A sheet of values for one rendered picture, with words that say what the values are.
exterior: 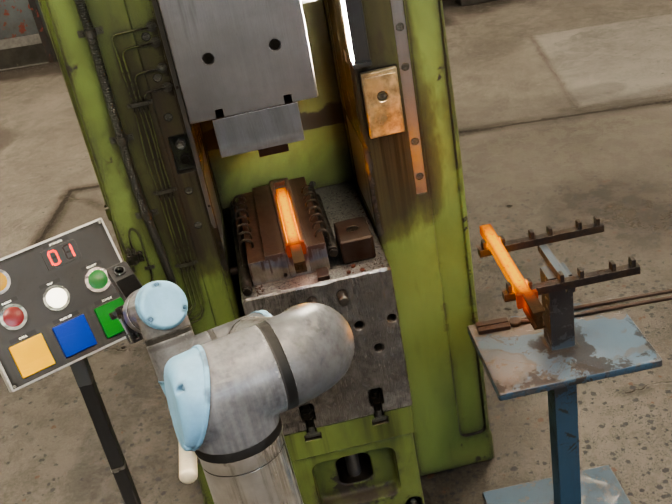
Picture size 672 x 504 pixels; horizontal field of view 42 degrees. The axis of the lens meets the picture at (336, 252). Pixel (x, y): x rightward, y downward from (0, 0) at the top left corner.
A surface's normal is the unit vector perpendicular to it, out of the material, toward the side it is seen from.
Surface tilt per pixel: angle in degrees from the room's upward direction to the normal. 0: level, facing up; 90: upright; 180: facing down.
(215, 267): 90
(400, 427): 90
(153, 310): 55
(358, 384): 90
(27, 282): 60
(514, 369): 0
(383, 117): 90
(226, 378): 47
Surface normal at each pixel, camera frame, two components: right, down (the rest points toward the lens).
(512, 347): -0.16, -0.86
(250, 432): 0.54, 0.21
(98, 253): 0.40, -0.15
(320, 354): 0.67, -0.18
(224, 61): 0.16, 0.47
